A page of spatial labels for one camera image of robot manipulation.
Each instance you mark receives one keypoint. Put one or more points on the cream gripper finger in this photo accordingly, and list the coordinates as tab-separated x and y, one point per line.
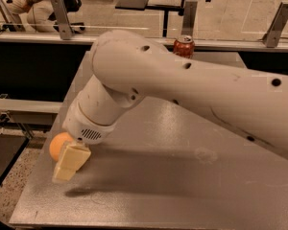
72	157

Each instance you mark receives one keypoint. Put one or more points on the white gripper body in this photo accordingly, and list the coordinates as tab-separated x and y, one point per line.
85	127

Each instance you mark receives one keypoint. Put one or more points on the orange fruit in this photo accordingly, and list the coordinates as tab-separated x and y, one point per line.
56	144

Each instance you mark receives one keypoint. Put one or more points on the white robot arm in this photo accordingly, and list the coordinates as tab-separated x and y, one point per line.
128	67

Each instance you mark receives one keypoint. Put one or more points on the black side table left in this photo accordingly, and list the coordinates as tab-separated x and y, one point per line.
11	147

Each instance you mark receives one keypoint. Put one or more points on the seated person in background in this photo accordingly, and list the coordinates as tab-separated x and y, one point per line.
38	13

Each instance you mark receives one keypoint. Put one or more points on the red coca-cola can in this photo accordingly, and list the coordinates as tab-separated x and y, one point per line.
184	46

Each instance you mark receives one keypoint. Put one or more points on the metal guard rail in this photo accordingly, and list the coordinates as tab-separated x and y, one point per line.
201	44

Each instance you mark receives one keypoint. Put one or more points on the left metal bracket post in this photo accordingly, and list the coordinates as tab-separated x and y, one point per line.
62	19

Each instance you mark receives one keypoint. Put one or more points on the metal bracket post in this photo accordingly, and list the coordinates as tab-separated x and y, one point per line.
272	36
189	17
62	19

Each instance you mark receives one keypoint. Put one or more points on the middle metal bracket post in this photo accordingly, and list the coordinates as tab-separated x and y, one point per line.
189	17

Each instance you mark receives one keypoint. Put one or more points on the right metal bracket post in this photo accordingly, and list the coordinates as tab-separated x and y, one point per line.
272	36

